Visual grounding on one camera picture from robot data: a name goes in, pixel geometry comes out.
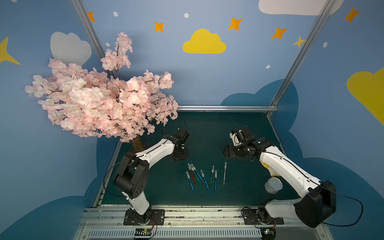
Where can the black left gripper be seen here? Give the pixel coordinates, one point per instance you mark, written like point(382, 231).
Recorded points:
point(180, 153)

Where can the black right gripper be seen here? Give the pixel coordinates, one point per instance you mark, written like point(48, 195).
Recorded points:
point(233, 150)

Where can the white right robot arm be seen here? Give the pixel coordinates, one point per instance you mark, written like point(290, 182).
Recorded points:
point(317, 199)

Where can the green carving knife capped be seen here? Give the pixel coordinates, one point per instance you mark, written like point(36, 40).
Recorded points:
point(195, 173)
point(212, 176)

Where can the red carving knife capped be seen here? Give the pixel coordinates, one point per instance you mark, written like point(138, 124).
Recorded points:
point(191, 172)

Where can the short blue carving knife capped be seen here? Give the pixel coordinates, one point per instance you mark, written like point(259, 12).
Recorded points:
point(205, 181)

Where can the lower blue carving knife capped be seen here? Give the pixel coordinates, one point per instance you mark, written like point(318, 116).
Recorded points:
point(215, 182)

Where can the yellow work glove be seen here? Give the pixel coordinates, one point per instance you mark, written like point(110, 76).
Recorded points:
point(270, 167)

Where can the right round green circuit board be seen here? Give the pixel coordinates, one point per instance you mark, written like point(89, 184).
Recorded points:
point(268, 234)

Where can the left green circuit board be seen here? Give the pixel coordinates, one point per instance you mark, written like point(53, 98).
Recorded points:
point(143, 233)

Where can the pink artificial blossom tree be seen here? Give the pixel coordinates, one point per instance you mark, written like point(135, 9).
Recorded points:
point(95, 104)

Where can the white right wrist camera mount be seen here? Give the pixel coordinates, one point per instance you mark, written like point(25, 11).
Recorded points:
point(236, 137)

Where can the dark square tree base plate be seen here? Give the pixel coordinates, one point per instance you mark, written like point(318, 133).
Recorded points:
point(136, 149)

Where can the horizontal aluminium frame rail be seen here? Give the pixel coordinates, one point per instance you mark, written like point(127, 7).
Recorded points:
point(231, 109)

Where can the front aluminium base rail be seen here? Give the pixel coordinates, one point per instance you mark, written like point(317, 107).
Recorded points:
point(191, 223)

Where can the right slanted aluminium frame post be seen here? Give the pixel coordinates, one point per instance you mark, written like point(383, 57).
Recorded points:
point(304, 50)

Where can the slanted aluminium frame post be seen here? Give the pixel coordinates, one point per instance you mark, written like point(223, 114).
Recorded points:
point(304, 50)
point(87, 24)

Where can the left slanted aluminium frame post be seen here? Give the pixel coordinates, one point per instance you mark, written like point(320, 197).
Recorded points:
point(87, 24)

